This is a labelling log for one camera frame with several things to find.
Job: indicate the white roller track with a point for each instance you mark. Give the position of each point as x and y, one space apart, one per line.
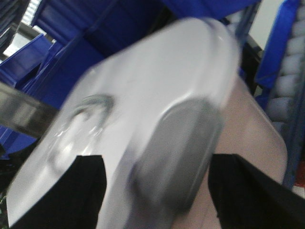
279 107

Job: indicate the steel shelf front rail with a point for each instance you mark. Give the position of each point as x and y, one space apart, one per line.
23 113

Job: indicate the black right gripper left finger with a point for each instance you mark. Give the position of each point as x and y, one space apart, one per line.
74 202

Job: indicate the white lidded storage bin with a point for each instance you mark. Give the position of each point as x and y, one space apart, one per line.
156 112

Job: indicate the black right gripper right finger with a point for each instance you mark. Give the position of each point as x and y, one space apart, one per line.
245 198

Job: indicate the large blue bin upper shelf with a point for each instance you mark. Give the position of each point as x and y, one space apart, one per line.
88 31

